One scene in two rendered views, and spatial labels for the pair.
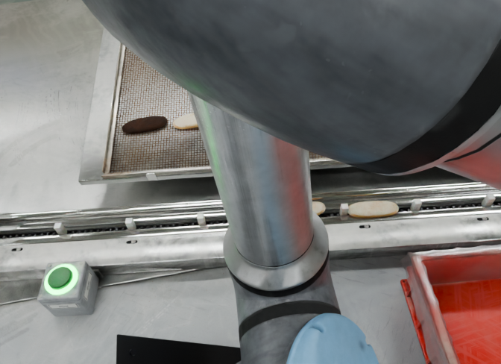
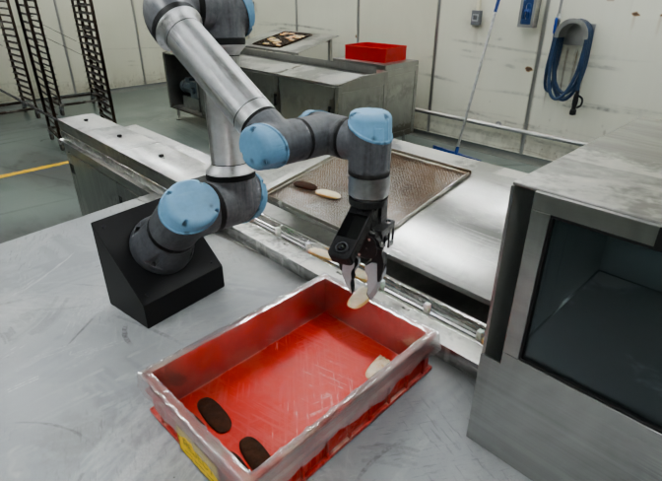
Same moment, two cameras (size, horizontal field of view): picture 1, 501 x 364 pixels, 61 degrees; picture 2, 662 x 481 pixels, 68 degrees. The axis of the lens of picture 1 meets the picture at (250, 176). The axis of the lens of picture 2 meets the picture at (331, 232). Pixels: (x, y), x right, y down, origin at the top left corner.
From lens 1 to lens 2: 1.03 m
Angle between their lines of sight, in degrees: 41
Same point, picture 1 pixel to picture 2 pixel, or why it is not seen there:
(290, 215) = (217, 133)
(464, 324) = (324, 338)
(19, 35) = not seen: hidden behind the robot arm
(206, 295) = (242, 258)
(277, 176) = (212, 107)
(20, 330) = not seen: hidden behind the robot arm
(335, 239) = (317, 267)
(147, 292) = (226, 243)
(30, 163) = not seen: hidden behind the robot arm
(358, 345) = (210, 204)
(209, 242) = (266, 237)
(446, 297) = (335, 327)
